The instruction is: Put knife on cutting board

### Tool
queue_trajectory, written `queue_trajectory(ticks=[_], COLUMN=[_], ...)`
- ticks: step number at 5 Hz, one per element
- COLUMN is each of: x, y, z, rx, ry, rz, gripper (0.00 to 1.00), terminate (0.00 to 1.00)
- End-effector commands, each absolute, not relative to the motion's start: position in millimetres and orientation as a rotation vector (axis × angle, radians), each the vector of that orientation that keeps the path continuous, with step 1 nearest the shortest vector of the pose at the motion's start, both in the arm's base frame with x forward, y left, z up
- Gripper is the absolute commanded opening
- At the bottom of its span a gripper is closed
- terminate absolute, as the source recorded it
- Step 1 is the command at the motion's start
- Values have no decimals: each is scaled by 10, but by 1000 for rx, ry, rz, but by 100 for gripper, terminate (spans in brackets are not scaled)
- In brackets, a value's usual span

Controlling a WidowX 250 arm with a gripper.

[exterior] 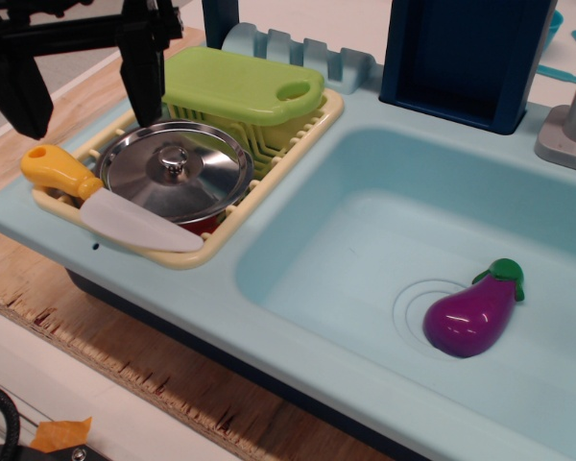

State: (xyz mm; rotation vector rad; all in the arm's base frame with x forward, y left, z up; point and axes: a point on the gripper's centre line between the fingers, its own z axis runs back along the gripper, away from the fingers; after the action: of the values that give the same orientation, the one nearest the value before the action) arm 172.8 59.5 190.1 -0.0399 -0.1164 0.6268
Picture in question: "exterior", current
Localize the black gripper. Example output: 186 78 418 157
0 1 183 140

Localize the green plastic cutting board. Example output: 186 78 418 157
163 47 324 126

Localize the cream plastic dish rack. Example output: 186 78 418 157
31 89 344 270

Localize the steel pot lid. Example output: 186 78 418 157
96 120 254 226

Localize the red toy pot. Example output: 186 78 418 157
180 211 225 236

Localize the light blue plate holder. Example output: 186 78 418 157
222 23 382 95

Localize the orange tape piece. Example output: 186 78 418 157
29 417 93 453

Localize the dark blue plastic panel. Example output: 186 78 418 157
379 0 556 134

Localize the light blue toy sink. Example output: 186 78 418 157
0 83 576 460

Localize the purple toy eggplant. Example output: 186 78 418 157
422 258 525 358

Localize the teal plastic utensil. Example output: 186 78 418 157
537 64 576 84

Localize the teal plastic cup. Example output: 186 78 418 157
543 11 564 51

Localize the grey toy faucet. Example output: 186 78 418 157
534 92 576 170

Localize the yellow handled toy knife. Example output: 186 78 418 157
20 145 204 253

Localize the black cable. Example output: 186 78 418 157
0 380 21 461

